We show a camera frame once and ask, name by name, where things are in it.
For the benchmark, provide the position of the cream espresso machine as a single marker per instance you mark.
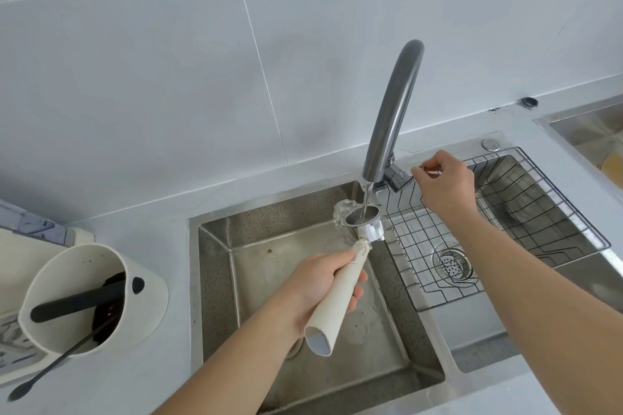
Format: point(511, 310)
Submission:
point(19, 264)

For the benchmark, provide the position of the steel basin drain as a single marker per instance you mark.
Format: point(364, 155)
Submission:
point(453, 264)

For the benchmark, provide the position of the pale yellow bowl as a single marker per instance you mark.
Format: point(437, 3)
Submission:
point(612, 163)

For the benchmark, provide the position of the stainless steel double sink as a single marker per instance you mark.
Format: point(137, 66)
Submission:
point(253, 273)

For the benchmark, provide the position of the person's left hand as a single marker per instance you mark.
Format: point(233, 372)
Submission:
point(311, 283)

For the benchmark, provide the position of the grey curved faucet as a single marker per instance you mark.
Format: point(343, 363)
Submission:
point(394, 98)

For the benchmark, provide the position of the person's left forearm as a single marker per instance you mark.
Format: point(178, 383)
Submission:
point(229, 371)

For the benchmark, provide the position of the cream knock box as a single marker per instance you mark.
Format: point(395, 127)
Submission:
point(146, 312)

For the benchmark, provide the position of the person's right forearm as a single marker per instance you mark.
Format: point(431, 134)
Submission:
point(545, 312)

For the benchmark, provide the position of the separate stainless steel sink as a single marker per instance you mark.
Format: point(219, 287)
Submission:
point(584, 128)

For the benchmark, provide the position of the small black round cap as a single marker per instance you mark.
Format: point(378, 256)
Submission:
point(529, 102)

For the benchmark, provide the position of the thin black brush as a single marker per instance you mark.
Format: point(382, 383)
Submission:
point(48, 371)

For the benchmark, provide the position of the person's right hand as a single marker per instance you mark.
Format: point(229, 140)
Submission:
point(448, 183)

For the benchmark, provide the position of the round steel hole cap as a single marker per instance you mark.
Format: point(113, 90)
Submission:
point(491, 144)

